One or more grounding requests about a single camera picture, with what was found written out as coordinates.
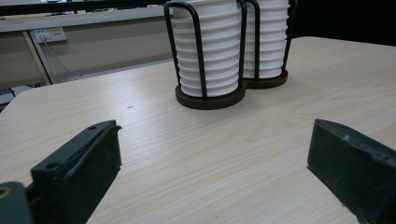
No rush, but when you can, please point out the white desk frame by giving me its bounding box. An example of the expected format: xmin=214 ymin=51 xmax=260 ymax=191
xmin=0 ymin=6 xmax=176 ymax=87

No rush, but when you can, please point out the stack of white paper cups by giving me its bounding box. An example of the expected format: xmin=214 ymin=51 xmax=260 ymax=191
xmin=171 ymin=0 xmax=247 ymax=98
xmin=244 ymin=0 xmax=290 ymax=79

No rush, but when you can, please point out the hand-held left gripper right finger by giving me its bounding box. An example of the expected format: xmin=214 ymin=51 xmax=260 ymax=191
xmin=306 ymin=119 xmax=396 ymax=224

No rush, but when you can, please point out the thin grey socket cable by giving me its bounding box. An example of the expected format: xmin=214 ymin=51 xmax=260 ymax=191
xmin=42 ymin=38 xmax=78 ymax=80

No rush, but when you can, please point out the white wall socket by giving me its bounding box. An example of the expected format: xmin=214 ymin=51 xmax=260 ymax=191
xmin=32 ymin=27 xmax=68 ymax=44

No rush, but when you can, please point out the black wire cup holder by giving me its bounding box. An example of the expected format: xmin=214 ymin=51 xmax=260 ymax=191
xmin=242 ymin=0 xmax=298 ymax=91
xmin=163 ymin=0 xmax=248 ymax=110

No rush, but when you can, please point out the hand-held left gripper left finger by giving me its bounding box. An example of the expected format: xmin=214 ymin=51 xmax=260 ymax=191
xmin=30 ymin=119 xmax=122 ymax=224

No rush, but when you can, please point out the black horizontal bar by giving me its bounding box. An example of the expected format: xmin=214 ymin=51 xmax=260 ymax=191
xmin=0 ymin=0 xmax=171 ymax=17

